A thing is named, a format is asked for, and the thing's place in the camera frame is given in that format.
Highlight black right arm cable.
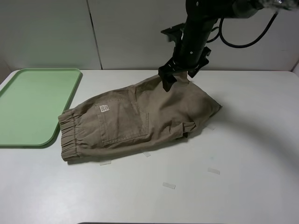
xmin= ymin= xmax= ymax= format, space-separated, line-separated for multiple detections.
xmin=207 ymin=11 xmax=280 ymax=49

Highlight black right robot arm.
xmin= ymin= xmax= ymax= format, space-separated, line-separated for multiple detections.
xmin=158 ymin=0 xmax=299 ymax=91

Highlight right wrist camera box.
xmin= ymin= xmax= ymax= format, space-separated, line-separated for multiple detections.
xmin=161 ymin=23 xmax=185 ymax=44

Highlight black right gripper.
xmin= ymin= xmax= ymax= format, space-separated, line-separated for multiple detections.
xmin=158 ymin=30 xmax=211 ymax=92

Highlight khaki shorts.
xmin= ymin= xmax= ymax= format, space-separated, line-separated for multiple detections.
xmin=58 ymin=72 xmax=221 ymax=161

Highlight green plastic tray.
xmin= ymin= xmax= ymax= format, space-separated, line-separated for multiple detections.
xmin=0 ymin=68 xmax=81 ymax=148

